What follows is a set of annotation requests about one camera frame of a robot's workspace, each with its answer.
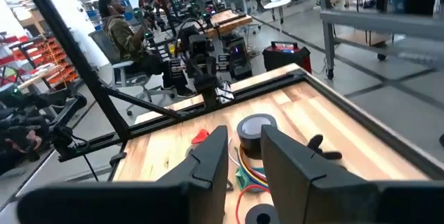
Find multicolour wire bundle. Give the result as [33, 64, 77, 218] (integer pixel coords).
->
[227, 137, 271, 193]

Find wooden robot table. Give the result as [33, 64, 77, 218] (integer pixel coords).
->
[203, 8, 254, 40]

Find grey office chair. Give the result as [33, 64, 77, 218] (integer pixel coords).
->
[88, 29, 178, 116]

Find white round stool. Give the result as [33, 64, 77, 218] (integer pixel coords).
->
[262, 0, 292, 24]

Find black computer tower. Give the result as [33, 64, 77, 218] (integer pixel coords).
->
[221, 33, 253, 81]

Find red cord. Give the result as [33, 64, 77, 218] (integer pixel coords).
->
[234, 184, 271, 224]

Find black aluminium frame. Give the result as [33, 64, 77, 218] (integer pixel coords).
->
[15, 0, 444, 183]

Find black tape roll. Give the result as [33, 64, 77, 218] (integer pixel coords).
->
[236, 113, 278, 160]

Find clear tape red dispenser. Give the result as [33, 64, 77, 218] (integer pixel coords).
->
[185, 128, 211, 157]

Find shelf with red bins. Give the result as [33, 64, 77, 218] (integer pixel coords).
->
[0, 33, 79, 88]

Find red black case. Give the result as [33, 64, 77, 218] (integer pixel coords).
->
[262, 40, 312, 75]

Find person's hand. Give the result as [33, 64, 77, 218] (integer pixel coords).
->
[6, 129, 43, 153]

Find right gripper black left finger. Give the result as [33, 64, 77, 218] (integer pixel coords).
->
[16, 125, 230, 224]

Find grey wheeled cart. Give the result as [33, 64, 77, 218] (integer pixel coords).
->
[310, 0, 444, 81]

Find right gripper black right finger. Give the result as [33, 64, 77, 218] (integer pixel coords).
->
[259, 123, 444, 224]

